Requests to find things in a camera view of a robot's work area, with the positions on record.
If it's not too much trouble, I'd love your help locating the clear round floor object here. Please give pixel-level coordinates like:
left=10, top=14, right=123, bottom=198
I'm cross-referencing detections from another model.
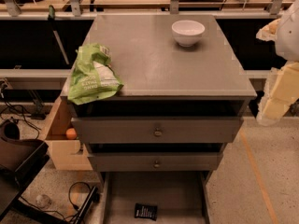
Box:
left=36, top=194, right=51, bottom=208

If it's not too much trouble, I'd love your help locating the grey top drawer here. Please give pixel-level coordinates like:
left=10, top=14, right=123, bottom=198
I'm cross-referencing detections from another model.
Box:
left=72, top=100, right=243, bottom=144

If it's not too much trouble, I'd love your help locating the dark rxbar blueberry bar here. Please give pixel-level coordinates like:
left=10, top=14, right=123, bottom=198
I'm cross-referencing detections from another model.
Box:
left=135, top=203, right=158, bottom=221

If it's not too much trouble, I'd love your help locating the grey bottom drawer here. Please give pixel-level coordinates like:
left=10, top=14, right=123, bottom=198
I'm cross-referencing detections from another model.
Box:
left=100, top=171, right=212, bottom=224

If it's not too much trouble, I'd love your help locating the grey middle drawer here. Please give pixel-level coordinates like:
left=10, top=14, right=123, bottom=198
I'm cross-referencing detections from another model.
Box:
left=88, top=143, right=223, bottom=172

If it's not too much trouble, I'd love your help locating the black bin on cart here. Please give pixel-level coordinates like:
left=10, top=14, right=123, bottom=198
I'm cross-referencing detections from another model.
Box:
left=0, top=120, right=49, bottom=187

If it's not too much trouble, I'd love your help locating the grey drawer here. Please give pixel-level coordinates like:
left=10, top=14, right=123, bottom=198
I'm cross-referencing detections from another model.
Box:
left=88, top=143, right=223, bottom=172
left=72, top=100, right=243, bottom=144
left=100, top=171, right=212, bottom=224

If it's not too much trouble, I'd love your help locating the green chip bag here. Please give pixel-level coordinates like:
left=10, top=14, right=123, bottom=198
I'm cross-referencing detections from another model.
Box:
left=67, top=43, right=123, bottom=105

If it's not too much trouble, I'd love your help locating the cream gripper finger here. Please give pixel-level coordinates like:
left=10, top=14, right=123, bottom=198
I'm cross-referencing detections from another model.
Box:
left=256, top=19, right=280, bottom=41
left=256, top=62, right=299, bottom=126

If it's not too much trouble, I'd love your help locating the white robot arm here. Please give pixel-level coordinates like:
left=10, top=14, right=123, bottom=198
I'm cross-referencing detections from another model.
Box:
left=256, top=0, right=299, bottom=126

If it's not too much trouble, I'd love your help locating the black floor cable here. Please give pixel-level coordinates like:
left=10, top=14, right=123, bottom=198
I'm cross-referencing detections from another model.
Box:
left=18, top=181, right=101, bottom=224

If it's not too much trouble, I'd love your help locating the orange fruit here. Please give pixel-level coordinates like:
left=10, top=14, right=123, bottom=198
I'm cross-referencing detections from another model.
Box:
left=65, top=128, right=77, bottom=140

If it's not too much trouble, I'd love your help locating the grey drawer cabinet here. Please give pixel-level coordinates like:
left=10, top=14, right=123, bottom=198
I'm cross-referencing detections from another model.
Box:
left=59, top=13, right=258, bottom=183

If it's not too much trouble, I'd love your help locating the white ceramic bowl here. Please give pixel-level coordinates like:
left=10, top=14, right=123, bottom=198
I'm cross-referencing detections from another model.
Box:
left=172, top=20, right=206, bottom=47

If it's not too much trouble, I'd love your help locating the wooden side drawer box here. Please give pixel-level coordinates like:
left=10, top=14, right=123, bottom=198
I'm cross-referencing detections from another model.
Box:
left=40, top=97, right=92, bottom=171

